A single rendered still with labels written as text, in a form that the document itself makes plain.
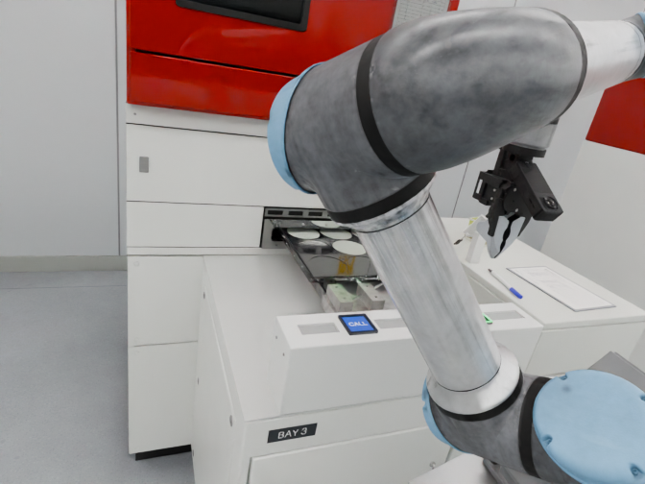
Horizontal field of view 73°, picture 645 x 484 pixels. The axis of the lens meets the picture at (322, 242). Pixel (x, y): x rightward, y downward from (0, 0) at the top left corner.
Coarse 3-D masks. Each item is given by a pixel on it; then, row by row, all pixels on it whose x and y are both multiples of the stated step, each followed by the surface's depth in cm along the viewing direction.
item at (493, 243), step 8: (504, 216) 78; (480, 224) 83; (488, 224) 81; (504, 224) 78; (480, 232) 83; (496, 232) 79; (488, 240) 80; (496, 240) 79; (488, 248) 81; (496, 248) 80
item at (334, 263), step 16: (288, 240) 125; (304, 240) 126; (320, 240) 128; (336, 240) 130; (352, 240) 132; (304, 256) 116; (320, 256) 118; (336, 256) 119; (352, 256) 121; (368, 256) 123; (320, 272) 109; (336, 272) 111; (352, 272) 112; (368, 272) 114
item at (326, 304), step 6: (348, 294) 105; (354, 294) 105; (384, 294) 108; (324, 300) 101; (360, 300) 103; (390, 300) 106; (324, 306) 101; (330, 306) 98; (354, 306) 100; (360, 306) 100; (366, 306) 101; (384, 306) 102; (390, 306) 103; (330, 312) 98
